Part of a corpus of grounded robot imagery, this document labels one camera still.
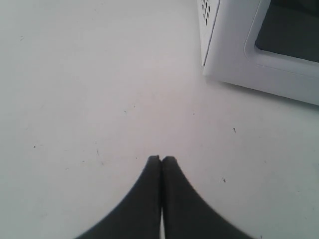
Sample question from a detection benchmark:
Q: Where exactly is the white microwave oven body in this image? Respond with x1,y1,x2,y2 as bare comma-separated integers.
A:
197,0,220,66

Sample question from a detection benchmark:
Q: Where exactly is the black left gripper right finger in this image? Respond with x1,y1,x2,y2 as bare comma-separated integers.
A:
161,156,251,239

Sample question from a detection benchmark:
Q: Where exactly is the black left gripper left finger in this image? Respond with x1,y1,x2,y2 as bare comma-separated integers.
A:
78,156,162,239

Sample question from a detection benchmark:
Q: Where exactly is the white microwave door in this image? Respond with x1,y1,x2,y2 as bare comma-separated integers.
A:
203,0,319,105

